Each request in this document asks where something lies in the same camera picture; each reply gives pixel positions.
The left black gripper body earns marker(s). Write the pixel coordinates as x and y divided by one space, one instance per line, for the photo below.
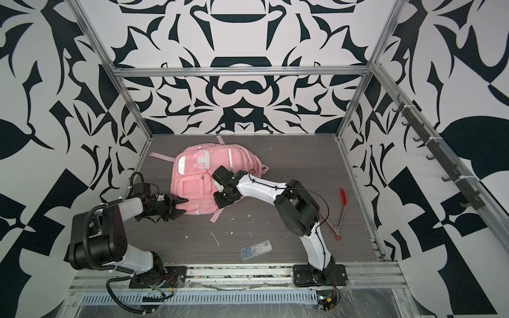
165 209

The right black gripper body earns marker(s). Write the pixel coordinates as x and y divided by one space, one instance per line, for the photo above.
223 197

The pink school backpack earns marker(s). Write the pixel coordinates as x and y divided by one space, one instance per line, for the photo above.
192 173

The clear plastic ruler case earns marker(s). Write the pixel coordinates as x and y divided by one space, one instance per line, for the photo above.
256 249

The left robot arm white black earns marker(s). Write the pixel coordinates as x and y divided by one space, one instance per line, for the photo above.
99 240

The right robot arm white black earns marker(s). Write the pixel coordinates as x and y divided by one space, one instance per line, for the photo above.
298 210

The red pen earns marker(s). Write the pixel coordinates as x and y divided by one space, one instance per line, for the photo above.
336 227

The small circuit board front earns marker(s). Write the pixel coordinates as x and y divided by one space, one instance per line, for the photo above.
328 299

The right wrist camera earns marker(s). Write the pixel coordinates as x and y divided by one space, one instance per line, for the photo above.
222 177

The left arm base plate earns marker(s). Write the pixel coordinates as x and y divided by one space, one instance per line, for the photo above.
170 277

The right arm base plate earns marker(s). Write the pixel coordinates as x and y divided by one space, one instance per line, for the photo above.
307 276

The aluminium frame crossbar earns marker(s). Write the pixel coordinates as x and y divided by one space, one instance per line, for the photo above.
240 71

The black wall hook rail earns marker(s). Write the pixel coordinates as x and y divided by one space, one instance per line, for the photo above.
436 144

